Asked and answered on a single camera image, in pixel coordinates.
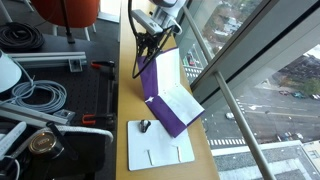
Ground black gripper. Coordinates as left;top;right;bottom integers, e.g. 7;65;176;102
137;32;165;55

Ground purple paper folder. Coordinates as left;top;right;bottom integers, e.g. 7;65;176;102
140;48;204;137

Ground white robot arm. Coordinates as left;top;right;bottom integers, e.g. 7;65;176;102
131;0;186;56

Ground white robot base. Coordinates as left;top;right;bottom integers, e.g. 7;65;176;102
0;51;22;92

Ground black orange clamp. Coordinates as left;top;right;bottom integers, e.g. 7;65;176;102
91;61;115;80
81;113;116;130

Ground aluminium extrusion bar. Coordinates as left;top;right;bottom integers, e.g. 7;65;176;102
0;103;69;127
9;52;88;72

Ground black staple remover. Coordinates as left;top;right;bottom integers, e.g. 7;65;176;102
139;120;151;133

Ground orange chair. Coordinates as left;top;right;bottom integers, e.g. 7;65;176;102
31;0;100;40

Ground white board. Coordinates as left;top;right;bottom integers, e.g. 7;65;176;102
127;120;195;171

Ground round gold lid tin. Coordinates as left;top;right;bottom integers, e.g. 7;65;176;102
28;131;64;159

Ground metal window handrail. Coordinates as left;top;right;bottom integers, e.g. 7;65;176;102
181;4;277;180

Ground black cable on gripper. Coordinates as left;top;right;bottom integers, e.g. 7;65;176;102
127;0;175;80

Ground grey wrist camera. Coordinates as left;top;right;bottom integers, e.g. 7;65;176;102
131;9;163;35

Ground black coiled cable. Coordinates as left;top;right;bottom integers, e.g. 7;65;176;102
0;21;46;53

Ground grey coiled cable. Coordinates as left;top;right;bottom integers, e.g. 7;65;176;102
10;79;68;114

